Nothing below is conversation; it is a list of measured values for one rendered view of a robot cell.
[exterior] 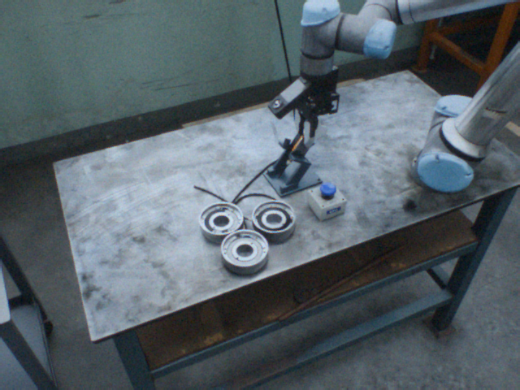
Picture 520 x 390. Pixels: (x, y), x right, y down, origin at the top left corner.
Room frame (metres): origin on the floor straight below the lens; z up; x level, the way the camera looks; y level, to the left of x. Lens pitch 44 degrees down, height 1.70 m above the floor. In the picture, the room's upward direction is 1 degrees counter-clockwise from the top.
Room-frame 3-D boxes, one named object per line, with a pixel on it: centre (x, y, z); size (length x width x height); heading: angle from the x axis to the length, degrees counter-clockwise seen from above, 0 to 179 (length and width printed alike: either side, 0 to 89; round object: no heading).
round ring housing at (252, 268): (0.71, 0.03, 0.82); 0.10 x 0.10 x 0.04
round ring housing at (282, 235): (0.80, -0.04, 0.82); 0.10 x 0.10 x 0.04
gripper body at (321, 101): (1.00, -0.14, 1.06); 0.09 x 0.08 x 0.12; 116
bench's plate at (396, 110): (1.01, -0.10, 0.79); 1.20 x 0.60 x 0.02; 113
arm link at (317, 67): (1.00, -0.13, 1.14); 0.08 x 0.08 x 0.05
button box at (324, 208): (0.87, -0.18, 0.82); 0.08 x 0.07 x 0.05; 113
